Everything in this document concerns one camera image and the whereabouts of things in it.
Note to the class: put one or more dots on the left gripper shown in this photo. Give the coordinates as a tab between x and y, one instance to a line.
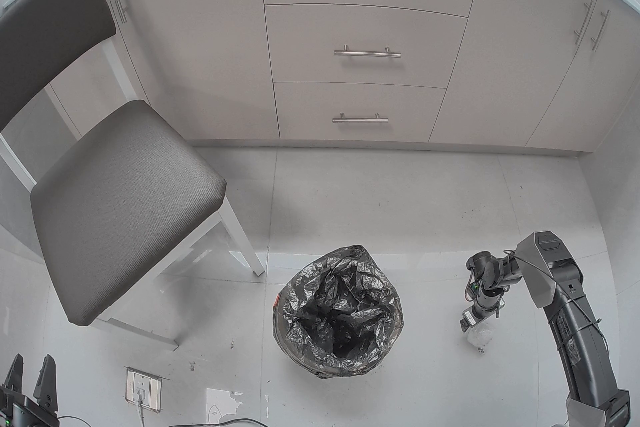
20	415

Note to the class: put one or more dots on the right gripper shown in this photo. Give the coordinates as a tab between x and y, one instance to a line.
482	307

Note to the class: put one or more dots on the white plastic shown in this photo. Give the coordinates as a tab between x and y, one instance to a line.
480	339

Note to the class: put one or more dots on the black plastic bag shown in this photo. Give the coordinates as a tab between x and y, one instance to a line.
345	310

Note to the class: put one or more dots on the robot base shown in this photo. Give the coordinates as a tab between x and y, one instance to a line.
590	415

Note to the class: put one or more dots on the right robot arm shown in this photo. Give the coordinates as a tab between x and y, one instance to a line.
580	345

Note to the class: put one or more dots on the white chair grey cushions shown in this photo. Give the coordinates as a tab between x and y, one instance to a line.
125	195

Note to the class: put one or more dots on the beige cabinet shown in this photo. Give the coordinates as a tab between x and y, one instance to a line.
365	39

